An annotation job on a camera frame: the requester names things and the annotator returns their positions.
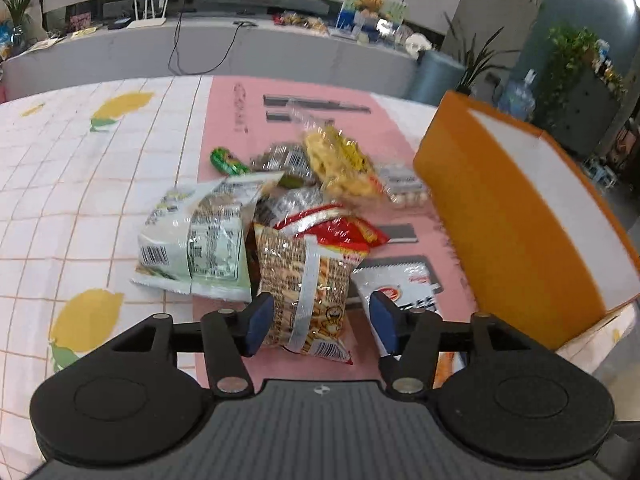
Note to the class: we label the orange cardboard box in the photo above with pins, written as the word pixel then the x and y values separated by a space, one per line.
pixel 500 220

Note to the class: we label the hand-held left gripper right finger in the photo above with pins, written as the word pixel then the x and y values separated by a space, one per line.
pixel 382 321

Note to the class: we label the clear brown cracker packet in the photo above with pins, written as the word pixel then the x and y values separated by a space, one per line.
pixel 305 285

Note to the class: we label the lemon print tablecloth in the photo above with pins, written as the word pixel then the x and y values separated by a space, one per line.
pixel 75 185

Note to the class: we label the orange snack packet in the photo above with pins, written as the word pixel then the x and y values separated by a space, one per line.
pixel 444 372

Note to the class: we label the blue water bottle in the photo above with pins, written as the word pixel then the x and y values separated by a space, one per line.
pixel 517 97

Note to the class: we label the red snack packet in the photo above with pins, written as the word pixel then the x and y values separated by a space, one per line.
pixel 340 227

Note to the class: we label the long leaf potted plant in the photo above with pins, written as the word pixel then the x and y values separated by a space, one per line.
pixel 475 60

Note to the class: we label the white router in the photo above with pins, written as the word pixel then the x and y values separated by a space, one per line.
pixel 147 20

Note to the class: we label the pink mat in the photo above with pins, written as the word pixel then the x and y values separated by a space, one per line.
pixel 240 120

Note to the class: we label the dark snack packet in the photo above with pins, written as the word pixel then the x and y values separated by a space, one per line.
pixel 287 205
pixel 280 162

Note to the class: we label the grey trash can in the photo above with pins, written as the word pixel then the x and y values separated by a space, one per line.
pixel 435 77

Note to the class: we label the pale green snack packet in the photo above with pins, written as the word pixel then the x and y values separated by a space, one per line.
pixel 217 240
pixel 162 230

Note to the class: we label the blue stool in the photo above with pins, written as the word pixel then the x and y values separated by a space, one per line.
pixel 600 172

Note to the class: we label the small green candy packet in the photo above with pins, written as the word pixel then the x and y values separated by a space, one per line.
pixel 227 161

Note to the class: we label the white packet with red logo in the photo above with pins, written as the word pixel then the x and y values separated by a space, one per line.
pixel 400 285

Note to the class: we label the climbing plant on grey planter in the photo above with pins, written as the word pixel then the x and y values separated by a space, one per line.
pixel 575 70

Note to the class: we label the pile of snacks on cabinet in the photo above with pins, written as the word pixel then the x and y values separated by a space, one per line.
pixel 300 21

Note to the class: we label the clear pack of white balls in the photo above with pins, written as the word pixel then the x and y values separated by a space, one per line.
pixel 405 185

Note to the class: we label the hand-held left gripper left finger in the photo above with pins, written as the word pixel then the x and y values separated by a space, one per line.
pixel 260 321

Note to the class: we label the yellow crisps bag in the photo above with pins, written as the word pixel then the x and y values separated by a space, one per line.
pixel 340 165

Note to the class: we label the small potted plant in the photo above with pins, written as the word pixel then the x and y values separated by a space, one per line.
pixel 20 5

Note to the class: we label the teddy bear poster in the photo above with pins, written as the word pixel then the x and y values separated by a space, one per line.
pixel 370 10

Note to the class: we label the grey TV cabinet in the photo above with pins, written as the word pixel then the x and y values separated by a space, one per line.
pixel 300 55

